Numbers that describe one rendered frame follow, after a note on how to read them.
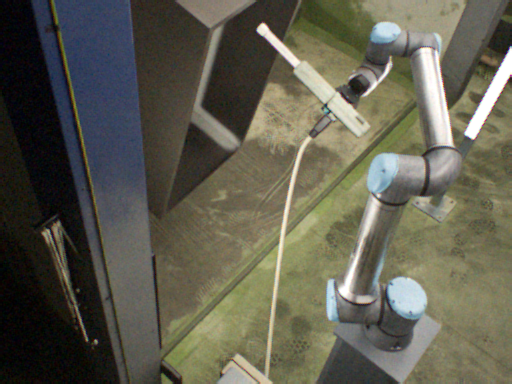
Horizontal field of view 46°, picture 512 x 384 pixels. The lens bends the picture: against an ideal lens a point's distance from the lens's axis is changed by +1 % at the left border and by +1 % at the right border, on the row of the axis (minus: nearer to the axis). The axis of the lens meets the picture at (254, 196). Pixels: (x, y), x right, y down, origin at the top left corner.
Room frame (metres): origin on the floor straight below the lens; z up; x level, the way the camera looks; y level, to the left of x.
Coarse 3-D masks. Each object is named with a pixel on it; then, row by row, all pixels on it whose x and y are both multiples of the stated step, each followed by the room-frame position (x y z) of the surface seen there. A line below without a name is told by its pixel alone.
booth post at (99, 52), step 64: (0, 0) 0.75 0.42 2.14; (64, 0) 0.75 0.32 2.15; (128, 0) 0.85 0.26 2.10; (0, 64) 0.78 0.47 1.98; (128, 64) 0.84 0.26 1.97; (64, 128) 0.71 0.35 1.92; (128, 128) 0.82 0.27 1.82; (64, 192) 0.73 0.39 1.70; (128, 192) 0.81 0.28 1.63; (128, 256) 0.79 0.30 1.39; (128, 320) 0.76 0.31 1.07
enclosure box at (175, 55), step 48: (144, 0) 1.56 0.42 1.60; (192, 0) 1.52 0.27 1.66; (240, 0) 1.59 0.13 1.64; (288, 0) 2.00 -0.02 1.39; (144, 48) 1.57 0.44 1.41; (192, 48) 1.47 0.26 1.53; (240, 48) 2.10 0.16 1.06; (144, 96) 1.58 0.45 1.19; (192, 96) 1.46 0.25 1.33; (240, 96) 2.09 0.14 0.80; (144, 144) 1.59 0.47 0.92; (192, 144) 2.01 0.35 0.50; (240, 144) 2.06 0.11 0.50
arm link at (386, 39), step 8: (384, 24) 1.76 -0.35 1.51; (392, 24) 1.76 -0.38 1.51; (376, 32) 1.71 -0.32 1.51; (384, 32) 1.71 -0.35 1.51; (392, 32) 1.71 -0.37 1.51; (400, 32) 1.74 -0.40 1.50; (376, 40) 1.70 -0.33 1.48; (384, 40) 1.69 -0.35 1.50; (392, 40) 1.69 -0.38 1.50; (400, 40) 1.71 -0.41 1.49; (368, 48) 1.72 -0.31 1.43; (376, 48) 1.69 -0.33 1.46; (384, 48) 1.69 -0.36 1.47; (392, 48) 1.69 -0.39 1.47; (400, 48) 1.69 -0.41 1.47; (368, 56) 1.71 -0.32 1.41; (376, 56) 1.69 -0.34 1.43; (384, 56) 1.69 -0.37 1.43; (400, 56) 1.70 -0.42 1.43; (376, 64) 1.69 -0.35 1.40; (384, 64) 1.69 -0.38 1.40
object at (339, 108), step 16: (304, 64) 1.54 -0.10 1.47; (304, 80) 1.50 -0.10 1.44; (320, 80) 1.50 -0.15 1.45; (320, 96) 1.47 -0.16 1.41; (336, 96) 1.47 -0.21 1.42; (336, 112) 1.43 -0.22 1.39; (352, 112) 1.43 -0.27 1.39; (320, 128) 1.46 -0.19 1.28; (352, 128) 1.40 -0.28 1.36; (368, 128) 1.40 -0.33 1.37
